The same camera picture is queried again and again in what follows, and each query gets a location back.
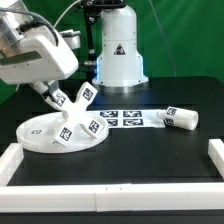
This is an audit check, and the black camera stand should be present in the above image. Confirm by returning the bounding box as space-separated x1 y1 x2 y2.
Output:
77 0 126 83

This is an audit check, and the white front fence bar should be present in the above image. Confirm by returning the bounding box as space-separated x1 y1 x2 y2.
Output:
0 182 224 213

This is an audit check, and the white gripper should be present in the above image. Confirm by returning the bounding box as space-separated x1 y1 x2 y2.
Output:
0 26 78 100

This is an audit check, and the white marker sheet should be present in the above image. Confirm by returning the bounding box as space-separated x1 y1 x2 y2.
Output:
93 109 165 128

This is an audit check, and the white cross-shaped table base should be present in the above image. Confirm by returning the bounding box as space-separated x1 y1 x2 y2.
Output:
46 82 109 150

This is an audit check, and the white round table top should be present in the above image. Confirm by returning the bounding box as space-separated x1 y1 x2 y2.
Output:
16 112 109 153

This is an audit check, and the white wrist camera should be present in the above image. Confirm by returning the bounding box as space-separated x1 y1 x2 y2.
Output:
60 29 81 50

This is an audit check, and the white right fence bar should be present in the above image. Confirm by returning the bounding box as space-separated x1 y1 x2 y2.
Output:
208 139 224 175

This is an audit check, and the white cable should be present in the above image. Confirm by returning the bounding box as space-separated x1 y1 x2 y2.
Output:
53 0 83 29

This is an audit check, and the white left fence bar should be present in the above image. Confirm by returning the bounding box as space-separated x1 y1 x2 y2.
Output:
0 143 24 187

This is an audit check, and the white fence bar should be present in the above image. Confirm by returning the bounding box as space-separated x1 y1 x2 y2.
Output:
0 143 24 187
208 139 224 175
0 182 224 213

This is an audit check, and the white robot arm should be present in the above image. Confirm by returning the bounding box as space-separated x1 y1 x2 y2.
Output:
0 0 148 100

